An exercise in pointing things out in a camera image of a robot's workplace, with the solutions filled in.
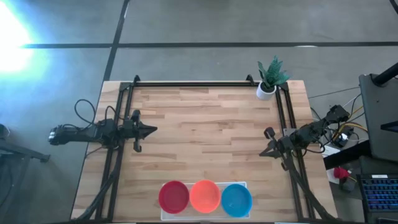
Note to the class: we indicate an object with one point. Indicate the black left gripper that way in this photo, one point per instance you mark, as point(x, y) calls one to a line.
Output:
point(129, 129)

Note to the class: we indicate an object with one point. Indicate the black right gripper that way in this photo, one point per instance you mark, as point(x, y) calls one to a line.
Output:
point(283, 145)

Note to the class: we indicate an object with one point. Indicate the blue mini bowl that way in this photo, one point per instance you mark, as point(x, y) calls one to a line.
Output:
point(236, 200)

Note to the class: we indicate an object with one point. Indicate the red mini bowl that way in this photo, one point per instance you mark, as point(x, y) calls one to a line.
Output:
point(173, 197)

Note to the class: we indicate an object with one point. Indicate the orange mini bowl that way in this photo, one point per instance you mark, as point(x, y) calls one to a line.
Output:
point(205, 196)

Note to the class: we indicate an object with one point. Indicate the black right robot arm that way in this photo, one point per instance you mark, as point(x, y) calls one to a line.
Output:
point(311, 132)

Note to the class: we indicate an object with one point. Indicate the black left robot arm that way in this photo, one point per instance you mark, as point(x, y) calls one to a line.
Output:
point(81, 134)

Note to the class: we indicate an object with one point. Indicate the white plant pot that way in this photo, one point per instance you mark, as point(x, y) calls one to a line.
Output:
point(264, 94)

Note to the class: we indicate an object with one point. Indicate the white paper sheet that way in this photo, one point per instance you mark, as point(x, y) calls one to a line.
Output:
point(331, 151)

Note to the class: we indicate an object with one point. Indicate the red emergency stop button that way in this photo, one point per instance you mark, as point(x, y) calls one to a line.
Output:
point(339, 173)

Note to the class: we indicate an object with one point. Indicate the white power adapter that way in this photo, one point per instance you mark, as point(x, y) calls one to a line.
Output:
point(343, 137)

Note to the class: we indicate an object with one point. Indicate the green snake plant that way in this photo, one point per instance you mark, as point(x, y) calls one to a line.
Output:
point(273, 73)

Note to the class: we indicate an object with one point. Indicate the white plastic tray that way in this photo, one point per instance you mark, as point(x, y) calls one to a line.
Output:
point(202, 216)

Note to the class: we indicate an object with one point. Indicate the dark grey computer case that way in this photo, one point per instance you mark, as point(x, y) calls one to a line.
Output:
point(376, 124)

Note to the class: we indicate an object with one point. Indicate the black stand leg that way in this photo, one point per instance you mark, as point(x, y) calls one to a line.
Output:
point(37, 156)

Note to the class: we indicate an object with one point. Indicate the black laptop backlit keyboard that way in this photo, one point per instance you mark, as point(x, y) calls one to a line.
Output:
point(381, 194)

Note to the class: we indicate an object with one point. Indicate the black pole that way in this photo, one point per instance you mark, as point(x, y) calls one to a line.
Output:
point(385, 74)

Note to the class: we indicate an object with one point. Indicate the black aluminium table frame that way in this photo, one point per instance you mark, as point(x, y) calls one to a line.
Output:
point(202, 84)

